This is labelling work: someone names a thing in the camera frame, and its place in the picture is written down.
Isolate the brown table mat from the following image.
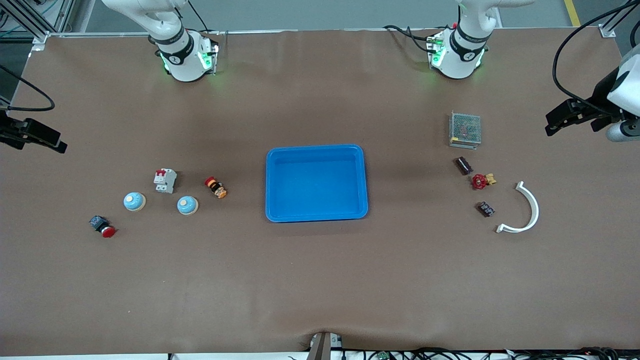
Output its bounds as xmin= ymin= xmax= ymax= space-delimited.
xmin=0 ymin=27 xmax=640 ymax=357

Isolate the white curved plastic bracket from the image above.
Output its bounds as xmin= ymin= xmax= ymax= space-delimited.
xmin=495 ymin=181 xmax=540 ymax=234

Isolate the orange red emergency button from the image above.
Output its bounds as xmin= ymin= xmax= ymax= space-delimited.
xmin=204 ymin=176 xmax=228 ymax=199

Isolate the white red circuit breaker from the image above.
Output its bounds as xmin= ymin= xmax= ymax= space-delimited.
xmin=153 ymin=168 xmax=177 ymax=194

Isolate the black cable bundle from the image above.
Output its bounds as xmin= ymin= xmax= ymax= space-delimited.
xmin=287 ymin=346 xmax=640 ymax=360

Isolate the red pushbutton dark body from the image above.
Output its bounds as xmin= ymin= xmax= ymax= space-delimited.
xmin=89 ymin=215 xmax=117 ymax=238

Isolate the perforated metal power supply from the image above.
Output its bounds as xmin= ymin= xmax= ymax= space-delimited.
xmin=448 ymin=111 xmax=482 ymax=150

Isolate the grey metal post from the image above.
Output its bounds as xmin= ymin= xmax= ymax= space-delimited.
xmin=307 ymin=332 xmax=343 ymax=360

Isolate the blue plastic tray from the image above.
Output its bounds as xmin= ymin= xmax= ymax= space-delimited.
xmin=265 ymin=144 xmax=369 ymax=223

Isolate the aluminium frame profile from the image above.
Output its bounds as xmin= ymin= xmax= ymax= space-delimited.
xmin=598 ymin=0 xmax=640 ymax=39
xmin=0 ymin=0 xmax=76 ymax=51

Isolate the blue desk bell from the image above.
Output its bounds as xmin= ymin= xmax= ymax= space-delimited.
xmin=123 ymin=191 xmax=147 ymax=212
xmin=176 ymin=195 xmax=200 ymax=216

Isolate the black arm base cable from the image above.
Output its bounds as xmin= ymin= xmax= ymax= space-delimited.
xmin=384 ymin=25 xmax=436 ymax=53

